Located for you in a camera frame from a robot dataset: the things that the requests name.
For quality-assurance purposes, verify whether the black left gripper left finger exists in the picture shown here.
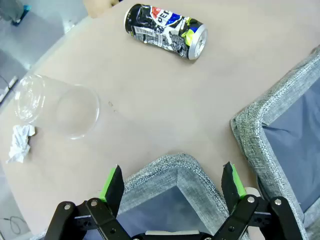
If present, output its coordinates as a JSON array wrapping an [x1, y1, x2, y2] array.
[[46, 164, 131, 240]]

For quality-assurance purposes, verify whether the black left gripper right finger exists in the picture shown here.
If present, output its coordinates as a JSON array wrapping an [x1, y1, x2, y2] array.
[[212, 161, 301, 240]]

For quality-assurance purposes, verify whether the clear plastic cup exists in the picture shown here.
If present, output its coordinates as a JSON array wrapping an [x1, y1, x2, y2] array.
[[13, 74, 101, 140]]

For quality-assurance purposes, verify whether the white paper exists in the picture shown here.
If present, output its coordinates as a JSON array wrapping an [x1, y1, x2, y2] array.
[[6, 124, 36, 165]]

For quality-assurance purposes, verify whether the person's right hand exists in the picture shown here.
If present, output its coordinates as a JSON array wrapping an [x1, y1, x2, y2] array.
[[84, 0, 118, 18]]

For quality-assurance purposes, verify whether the grey fabric basket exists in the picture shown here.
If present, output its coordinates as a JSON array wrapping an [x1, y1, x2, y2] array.
[[229, 46, 320, 240], [116, 152, 231, 236]]

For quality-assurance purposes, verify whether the white desk with grey leg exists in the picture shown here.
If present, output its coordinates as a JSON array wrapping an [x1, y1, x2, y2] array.
[[0, 74, 19, 103]]

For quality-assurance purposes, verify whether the black floor cable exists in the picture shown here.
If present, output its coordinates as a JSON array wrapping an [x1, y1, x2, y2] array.
[[3, 215, 25, 234]]

